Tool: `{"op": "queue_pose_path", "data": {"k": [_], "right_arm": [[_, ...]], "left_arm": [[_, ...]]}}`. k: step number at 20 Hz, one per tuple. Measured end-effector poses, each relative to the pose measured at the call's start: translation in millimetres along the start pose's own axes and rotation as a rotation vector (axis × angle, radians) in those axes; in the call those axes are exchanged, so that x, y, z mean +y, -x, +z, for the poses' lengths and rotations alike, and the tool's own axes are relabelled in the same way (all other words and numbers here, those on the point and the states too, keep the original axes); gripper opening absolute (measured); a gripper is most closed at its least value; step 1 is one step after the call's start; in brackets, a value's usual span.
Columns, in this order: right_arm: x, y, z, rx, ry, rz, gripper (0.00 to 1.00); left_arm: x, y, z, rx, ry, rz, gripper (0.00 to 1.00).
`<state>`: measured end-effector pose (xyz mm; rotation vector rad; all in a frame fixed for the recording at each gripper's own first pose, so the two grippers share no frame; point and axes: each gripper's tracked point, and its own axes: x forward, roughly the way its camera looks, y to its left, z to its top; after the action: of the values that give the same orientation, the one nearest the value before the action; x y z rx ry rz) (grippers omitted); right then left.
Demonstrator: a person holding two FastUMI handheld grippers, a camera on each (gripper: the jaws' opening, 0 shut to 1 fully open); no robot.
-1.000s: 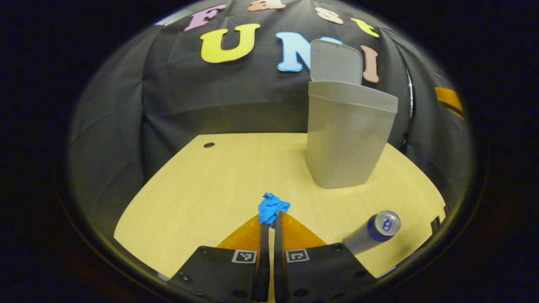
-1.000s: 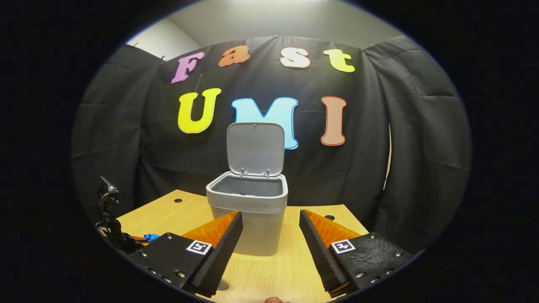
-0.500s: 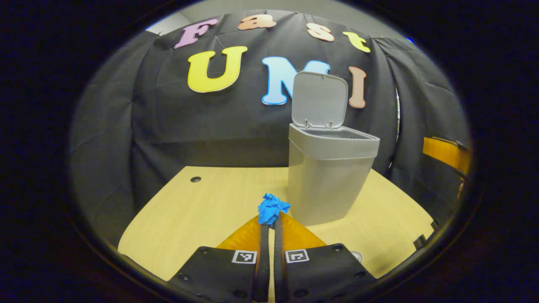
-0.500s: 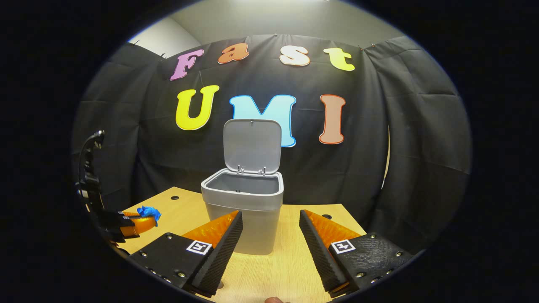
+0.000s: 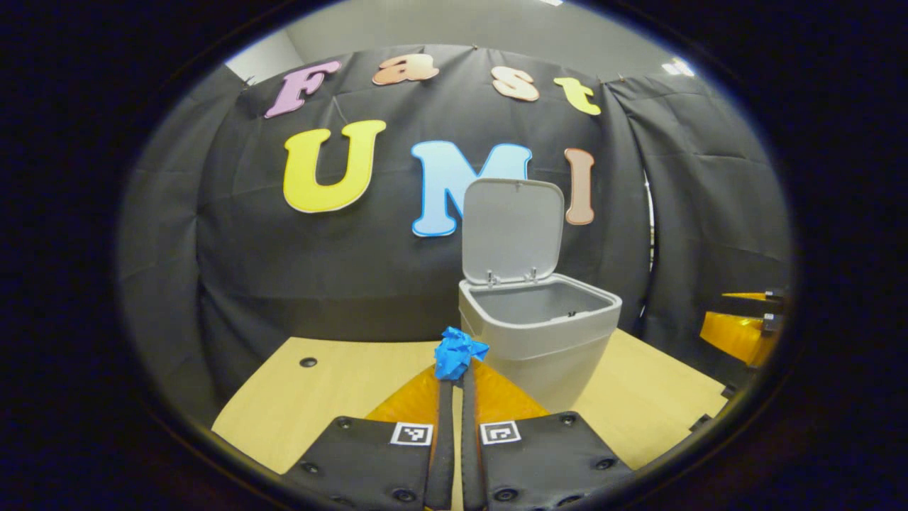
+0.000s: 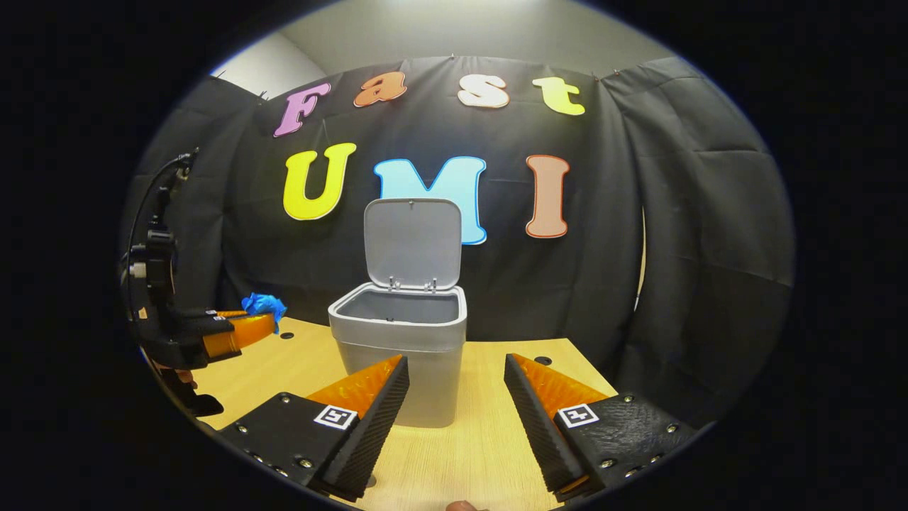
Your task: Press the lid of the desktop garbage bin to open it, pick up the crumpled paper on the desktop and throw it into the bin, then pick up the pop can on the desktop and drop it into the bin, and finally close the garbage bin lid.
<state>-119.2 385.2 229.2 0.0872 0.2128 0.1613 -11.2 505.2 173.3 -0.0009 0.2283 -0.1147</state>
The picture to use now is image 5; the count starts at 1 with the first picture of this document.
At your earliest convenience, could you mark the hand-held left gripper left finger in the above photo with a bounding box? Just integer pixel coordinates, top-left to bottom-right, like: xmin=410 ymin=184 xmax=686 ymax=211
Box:
xmin=280 ymin=366 xmax=455 ymax=511

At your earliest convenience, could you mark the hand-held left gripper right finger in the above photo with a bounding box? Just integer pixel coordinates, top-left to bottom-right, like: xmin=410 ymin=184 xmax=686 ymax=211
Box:
xmin=461 ymin=361 xmax=633 ymax=511

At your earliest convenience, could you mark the blue paper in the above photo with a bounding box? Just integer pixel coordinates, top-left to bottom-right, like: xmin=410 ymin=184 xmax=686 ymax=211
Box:
xmin=434 ymin=326 xmax=490 ymax=381

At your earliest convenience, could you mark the white desktop garbage bin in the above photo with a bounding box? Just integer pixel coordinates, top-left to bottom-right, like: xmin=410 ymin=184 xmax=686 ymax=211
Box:
xmin=458 ymin=177 xmax=623 ymax=414

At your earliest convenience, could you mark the light wooden desktop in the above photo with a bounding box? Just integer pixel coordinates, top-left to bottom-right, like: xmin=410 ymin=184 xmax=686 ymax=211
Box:
xmin=211 ymin=329 xmax=730 ymax=511

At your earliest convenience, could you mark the black backdrop cloth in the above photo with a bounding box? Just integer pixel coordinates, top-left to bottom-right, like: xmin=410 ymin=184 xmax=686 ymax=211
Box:
xmin=117 ymin=44 xmax=792 ymax=427

